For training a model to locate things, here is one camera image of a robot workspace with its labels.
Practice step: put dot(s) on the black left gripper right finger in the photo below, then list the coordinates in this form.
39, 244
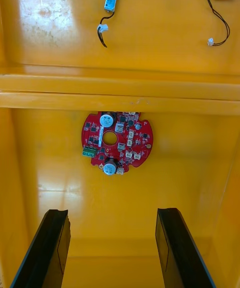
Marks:
180, 255

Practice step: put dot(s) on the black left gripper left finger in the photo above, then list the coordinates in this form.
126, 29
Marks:
42, 255

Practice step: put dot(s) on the round red circuit board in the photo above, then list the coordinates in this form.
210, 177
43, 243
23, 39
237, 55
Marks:
142, 140

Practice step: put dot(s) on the yellow-orange plastic bin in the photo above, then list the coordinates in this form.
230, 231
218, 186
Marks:
125, 218
155, 31

